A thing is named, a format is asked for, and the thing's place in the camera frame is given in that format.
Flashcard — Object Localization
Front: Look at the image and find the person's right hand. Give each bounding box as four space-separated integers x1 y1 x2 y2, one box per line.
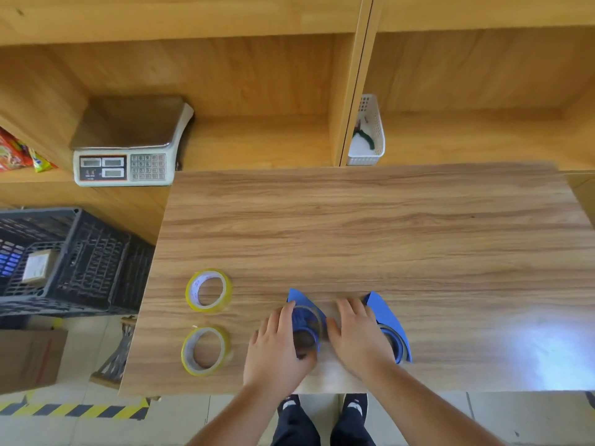
325 297 397 382

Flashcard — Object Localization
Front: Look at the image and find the person's left hand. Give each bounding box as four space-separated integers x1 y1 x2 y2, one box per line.
243 304 320 399

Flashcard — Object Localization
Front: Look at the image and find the blue tape dispenser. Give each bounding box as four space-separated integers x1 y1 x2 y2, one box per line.
362 291 413 365
285 288 329 362

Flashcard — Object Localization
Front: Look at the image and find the person's left forearm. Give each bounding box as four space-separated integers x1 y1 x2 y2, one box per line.
185 382 282 446

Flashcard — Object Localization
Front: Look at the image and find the person's right forearm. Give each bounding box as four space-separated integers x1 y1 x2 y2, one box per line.
365 361 506 446

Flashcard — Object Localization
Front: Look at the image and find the clear tape roll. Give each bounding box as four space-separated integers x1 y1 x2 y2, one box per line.
377 322 411 365
292 305 325 354

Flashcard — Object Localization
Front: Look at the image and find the yellowish tape roll grey core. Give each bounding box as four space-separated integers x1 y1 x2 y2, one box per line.
181 326 232 378

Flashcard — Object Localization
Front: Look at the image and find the yellowish tape roll white core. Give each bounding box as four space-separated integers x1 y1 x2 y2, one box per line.
185 269 233 314

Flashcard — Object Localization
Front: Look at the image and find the person's right black shoe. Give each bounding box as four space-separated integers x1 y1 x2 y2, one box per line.
343 393 369 416

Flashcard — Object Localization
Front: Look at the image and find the person's left leg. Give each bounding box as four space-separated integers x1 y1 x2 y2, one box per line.
271 405 322 446

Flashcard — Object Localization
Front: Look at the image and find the person's leg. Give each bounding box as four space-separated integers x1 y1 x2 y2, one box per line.
271 405 322 446
329 406 376 446

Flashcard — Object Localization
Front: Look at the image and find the person's right leg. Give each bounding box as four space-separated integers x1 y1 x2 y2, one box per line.
329 406 376 446

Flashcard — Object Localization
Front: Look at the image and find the metal table leg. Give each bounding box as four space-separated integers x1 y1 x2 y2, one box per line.
89 315 139 391

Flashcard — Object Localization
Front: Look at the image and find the green black tool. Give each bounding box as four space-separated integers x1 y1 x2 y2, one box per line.
352 126 376 150

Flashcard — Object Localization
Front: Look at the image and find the white plastic basket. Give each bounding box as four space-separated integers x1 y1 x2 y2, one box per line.
346 94 386 167

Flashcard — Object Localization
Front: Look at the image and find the black plastic crate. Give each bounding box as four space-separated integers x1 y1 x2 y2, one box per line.
0 207 156 318

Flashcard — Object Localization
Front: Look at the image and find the yellow black hazard tape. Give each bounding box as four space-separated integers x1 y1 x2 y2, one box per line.
0 398 151 421

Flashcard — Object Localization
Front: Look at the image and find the wooden shelf unit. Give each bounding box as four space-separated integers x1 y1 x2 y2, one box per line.
341 0 595 228
0 0 375 247

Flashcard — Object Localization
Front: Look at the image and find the large cardboard box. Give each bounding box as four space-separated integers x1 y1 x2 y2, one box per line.
0 328 68 396

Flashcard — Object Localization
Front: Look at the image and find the small cardboard box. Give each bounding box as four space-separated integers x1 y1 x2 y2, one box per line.
21 249 60 285

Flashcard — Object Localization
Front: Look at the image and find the white electronic weighing scale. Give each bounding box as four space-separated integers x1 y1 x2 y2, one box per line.
70 95 195 187

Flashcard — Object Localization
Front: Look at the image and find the blue packet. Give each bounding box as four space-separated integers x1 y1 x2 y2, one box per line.
0 245 25 279

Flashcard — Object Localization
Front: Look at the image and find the yellow green snack packet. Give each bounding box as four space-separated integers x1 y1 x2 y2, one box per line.
27 147 57 173

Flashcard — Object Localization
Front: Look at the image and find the red snack packet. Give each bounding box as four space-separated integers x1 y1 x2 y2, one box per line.
0 127 34 173

